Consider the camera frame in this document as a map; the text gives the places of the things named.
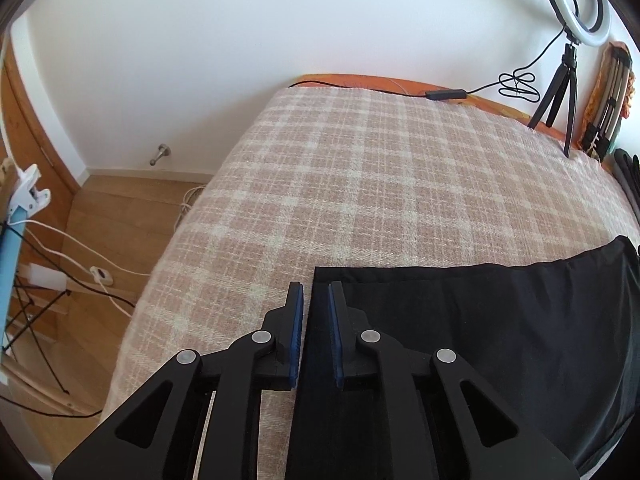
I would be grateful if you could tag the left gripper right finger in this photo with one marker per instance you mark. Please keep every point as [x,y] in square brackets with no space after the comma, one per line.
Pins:
[441,419]

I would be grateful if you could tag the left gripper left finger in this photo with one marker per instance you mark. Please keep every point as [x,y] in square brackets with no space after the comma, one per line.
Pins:
[197,416]

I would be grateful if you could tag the black track pants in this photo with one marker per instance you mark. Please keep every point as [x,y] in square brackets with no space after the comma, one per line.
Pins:
[558,341]

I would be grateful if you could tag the white power adapter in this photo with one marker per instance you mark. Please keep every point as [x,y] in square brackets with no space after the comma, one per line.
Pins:
[47,278]

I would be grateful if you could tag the light blue board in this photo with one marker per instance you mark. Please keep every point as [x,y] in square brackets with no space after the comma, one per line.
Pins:
[10,248]

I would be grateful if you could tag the metal door stopper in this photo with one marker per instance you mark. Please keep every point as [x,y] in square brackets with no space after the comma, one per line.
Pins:
[163,150]

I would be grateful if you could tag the pink checked bed blanket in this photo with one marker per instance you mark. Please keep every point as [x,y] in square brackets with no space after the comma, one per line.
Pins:
[350,177]

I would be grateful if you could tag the wooden door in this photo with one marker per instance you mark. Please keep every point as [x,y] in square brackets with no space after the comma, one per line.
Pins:
[30,145]

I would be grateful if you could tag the folded silver tripod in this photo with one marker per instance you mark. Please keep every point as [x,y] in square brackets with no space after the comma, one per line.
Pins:
[607,105]

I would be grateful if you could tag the small black tripod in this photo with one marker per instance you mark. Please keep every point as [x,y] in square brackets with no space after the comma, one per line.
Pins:
[564,83]

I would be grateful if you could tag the black wire stand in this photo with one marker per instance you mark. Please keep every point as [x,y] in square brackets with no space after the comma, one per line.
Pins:
[32,303]

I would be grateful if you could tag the white ring light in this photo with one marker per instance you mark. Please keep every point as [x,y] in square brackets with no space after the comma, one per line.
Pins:
[585,22]

